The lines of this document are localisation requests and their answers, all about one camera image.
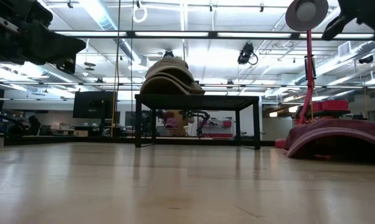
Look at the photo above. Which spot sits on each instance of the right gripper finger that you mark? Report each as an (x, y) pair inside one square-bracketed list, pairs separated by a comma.
[(338, 26)]

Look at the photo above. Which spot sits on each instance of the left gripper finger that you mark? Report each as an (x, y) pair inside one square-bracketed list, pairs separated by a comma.
[(50, 43), (66, 66)]

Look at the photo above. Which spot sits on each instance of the beige baseball cap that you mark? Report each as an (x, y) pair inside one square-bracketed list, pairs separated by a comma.
[(168, 63), (181, 77), (162, 85)]

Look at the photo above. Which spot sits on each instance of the maroon baseball cap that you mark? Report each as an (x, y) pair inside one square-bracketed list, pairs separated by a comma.
[(330, 130)]

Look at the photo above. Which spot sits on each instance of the black background robot arm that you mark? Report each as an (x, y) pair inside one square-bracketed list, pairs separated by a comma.
[(204, 118)]

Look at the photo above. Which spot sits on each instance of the round black ceiling fixture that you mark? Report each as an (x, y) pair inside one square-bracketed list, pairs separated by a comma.
[(89, 64)]

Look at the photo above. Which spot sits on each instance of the red desk lamp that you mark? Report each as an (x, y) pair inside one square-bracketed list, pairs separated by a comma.
[(306, 14)]

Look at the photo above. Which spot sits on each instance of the small black ceiling device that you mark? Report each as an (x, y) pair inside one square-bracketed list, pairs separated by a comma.
[(366, 59)]

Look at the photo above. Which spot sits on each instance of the black monitor screen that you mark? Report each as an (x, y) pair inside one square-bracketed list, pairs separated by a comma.
[(91, 105)]

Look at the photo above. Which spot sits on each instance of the person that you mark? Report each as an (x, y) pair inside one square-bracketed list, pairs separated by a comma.
[(179, 123), (34, 124)]

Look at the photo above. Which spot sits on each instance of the red storage bin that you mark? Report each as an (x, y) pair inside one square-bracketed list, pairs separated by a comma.
[(330, 105)]

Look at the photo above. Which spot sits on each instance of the black ceiling spotlight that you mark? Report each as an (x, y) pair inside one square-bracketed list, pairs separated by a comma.
[(246, 53), (168, 53)]

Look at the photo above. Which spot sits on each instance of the pink cap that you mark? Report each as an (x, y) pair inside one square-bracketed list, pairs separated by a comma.
[(171, 123)]

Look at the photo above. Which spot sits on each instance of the black metal mesh rack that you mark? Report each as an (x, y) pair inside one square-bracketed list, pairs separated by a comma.
[(197, 102)]

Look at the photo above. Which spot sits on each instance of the white shelf with red bins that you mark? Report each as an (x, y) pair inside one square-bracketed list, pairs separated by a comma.
[(227, 124)]

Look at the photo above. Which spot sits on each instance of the ceiling air vent duct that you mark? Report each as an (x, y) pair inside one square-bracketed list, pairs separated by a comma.
[(344, 48)]

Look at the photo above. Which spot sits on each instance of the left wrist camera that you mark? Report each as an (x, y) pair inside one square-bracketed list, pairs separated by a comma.
[(38, 12)]

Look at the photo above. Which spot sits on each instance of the black table border rail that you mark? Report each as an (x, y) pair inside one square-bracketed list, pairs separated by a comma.
[(66, 140)]

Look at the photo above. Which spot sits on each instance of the short white post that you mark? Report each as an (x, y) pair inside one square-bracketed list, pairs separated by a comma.
[(0, 141)]

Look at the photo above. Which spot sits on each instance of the black overhead frame bar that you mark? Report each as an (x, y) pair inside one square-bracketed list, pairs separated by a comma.
[(212, 34)]

